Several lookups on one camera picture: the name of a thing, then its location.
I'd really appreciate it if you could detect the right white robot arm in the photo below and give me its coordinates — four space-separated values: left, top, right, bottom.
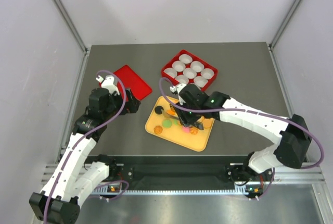
175 83 311 182

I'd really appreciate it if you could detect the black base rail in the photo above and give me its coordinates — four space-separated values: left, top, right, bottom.
85 155 274 191

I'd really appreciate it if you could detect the orange swirl cookie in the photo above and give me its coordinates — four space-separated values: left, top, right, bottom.
189 127 199 135
153 126 163 134

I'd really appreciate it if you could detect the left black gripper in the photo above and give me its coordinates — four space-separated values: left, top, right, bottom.
103 88 140 120

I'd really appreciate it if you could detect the pink round cookie lower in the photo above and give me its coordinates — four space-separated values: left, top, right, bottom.
183 127 190 133

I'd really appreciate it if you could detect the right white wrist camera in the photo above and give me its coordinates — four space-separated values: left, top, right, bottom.
170 83 187 95

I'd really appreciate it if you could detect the red flat lid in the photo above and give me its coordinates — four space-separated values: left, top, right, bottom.
98 64 153 102

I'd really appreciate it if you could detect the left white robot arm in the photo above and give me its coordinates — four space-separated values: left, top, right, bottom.
29 88 140 223

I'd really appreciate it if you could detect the black sandwich cookie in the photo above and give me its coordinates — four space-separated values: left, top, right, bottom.
154 106 164 115

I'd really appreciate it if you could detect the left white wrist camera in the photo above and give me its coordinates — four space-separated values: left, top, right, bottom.
96 75 120 95

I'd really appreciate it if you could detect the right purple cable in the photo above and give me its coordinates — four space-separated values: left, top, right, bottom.
159 77 326 169

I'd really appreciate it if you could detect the tan round cookie right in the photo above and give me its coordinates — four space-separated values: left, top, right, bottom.
202 119 213 129

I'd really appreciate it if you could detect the green round cookie left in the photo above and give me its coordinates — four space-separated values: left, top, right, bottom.
162 119 172 129

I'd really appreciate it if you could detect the orange fish cookie left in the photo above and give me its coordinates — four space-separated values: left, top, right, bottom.
166 110 175 116

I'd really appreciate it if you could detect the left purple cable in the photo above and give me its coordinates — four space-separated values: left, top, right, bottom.
43 69 130 221

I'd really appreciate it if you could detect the purple cable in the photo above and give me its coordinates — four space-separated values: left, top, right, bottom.
43 69 130 221
159 77 326 169

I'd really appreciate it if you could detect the red compartment box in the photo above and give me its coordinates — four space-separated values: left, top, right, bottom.
161 49 219 91

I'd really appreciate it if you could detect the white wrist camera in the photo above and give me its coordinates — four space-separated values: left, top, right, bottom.
170 83 187 95
96 75 120 95

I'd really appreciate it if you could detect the yellow tray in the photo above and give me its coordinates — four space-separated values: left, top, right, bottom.
145 96 214 152

